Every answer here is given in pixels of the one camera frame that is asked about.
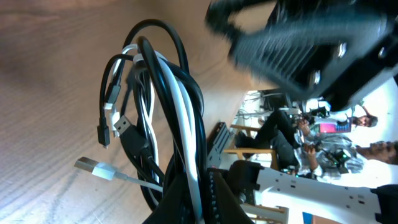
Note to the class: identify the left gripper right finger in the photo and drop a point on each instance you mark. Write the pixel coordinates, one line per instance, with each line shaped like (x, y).
(315, 48)

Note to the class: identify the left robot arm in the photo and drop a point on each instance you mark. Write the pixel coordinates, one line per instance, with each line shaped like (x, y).
(342, 204)

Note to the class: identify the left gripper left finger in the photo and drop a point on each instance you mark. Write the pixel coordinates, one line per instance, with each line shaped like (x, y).
(216, 202)

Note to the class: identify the wooden chair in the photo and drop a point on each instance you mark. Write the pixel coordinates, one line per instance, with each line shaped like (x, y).
(231, 149)

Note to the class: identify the seated person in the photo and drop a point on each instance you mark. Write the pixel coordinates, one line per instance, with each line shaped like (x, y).
(309, 155)

